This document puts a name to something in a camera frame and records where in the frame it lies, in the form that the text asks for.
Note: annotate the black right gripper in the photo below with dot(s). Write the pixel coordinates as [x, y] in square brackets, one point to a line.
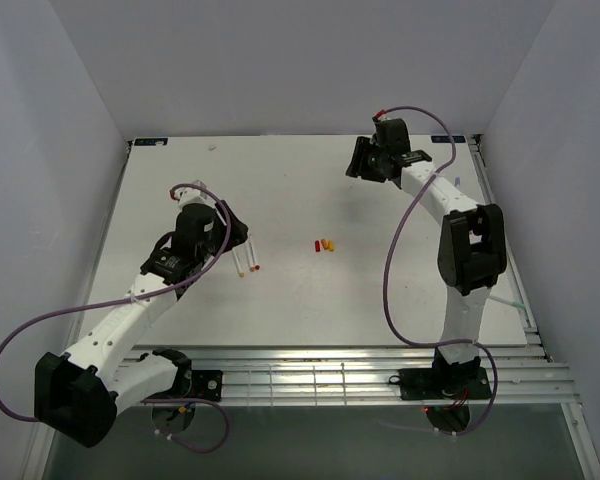
[357, 167]

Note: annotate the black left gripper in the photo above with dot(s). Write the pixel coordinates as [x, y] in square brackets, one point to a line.
[237, 231]

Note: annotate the orange capped white marker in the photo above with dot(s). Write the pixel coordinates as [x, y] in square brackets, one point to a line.
[249, 257]

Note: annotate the red white marker body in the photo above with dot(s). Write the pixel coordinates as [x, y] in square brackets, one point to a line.
[253, 253]

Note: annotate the yellow capped white marker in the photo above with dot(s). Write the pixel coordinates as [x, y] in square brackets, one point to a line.
[237, 263]

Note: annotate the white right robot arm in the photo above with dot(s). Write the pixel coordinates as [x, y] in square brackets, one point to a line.
[472, 246]

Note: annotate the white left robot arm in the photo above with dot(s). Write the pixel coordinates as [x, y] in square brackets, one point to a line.
[81, 392]

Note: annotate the green tipped thin pen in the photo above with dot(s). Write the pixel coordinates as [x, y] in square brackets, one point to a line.
[512, 303]

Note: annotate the right blue table sticker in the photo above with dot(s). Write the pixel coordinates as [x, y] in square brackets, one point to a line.
[445, 139]

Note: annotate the blue table sticker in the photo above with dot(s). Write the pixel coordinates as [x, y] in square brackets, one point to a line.
[445, 139]
[150, 142]

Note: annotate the left blue table sticker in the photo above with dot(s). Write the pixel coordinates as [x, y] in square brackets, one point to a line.
[150, 142]

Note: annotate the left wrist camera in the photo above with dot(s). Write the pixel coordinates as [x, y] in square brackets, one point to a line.
[193, 194]

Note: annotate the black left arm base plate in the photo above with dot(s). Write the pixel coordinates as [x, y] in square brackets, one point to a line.
[202, 384]

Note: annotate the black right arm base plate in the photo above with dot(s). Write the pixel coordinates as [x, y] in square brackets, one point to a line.
[425, 384]

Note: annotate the aluminium front rail frame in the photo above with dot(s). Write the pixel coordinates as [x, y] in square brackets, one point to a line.
[322, 377]

